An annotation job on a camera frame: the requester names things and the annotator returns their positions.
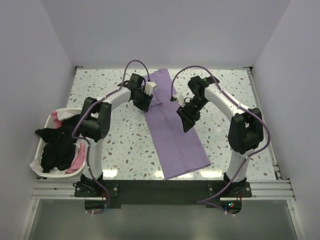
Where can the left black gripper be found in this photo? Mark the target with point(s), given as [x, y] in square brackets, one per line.
[144, 106]

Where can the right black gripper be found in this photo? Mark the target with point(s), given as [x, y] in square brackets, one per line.
[188, 118]

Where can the purple t shirt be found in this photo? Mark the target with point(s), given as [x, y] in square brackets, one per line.
[178, 152]

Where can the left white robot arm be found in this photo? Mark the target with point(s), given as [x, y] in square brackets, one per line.
[95, 122]

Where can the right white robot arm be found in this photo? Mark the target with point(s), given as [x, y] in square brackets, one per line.
[245, 129]

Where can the pink garment in basket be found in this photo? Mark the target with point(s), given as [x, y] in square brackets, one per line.
[61, 117]

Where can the black garment in basket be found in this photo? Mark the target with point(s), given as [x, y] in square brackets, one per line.
[59, 149]

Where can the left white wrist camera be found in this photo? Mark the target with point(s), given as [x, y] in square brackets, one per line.
[150, 86]

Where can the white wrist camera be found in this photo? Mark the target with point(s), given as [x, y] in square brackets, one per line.
[150, 86]
[178, 98]

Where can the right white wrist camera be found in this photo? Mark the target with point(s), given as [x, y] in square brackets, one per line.
[178, 98]

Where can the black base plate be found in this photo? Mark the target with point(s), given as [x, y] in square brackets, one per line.
[113, 194]

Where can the aluminium rail frame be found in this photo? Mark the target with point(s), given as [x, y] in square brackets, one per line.
[61, 188]

